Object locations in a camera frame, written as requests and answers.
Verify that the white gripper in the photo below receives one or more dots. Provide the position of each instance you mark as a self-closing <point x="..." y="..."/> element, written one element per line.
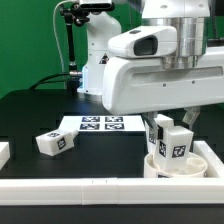
<point x="143" y="85"/>

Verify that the white round stool seat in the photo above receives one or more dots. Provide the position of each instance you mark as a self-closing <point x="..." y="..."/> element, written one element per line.
<point x="196" y="167"/>

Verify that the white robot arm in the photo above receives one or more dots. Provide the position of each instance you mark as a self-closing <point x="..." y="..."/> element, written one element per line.
<point x="166" y="63"/>

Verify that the white marker sheet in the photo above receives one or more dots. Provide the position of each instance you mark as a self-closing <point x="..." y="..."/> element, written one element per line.
<point x="103" y="123"/>

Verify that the white front border rail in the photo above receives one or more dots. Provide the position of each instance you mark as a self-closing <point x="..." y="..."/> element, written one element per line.
<point x="115" y="191"/>

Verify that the black camera stand pole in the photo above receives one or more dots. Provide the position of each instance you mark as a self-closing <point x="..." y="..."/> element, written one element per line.
<point x="74" y="15"/>

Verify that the white left border rail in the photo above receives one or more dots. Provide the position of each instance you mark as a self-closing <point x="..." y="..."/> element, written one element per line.
<point x="4" y="153"/>

